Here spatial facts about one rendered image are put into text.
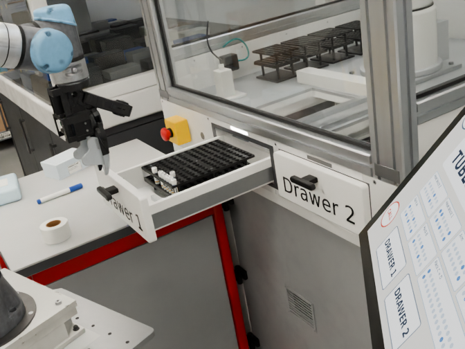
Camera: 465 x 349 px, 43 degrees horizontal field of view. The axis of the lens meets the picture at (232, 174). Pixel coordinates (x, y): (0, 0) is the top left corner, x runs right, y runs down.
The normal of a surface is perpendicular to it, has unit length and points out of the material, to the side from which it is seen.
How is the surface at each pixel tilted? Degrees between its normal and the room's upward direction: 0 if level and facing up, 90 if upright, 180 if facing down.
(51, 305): 0
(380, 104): 90
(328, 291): 90
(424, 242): 50
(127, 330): 0
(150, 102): 90
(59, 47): 90
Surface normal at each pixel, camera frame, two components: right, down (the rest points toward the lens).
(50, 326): 0.76, 0.14
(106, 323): -0.16, -0.91
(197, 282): 0.51, 0.26
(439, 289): -0.85, -0.51
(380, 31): -0.84, 0.33
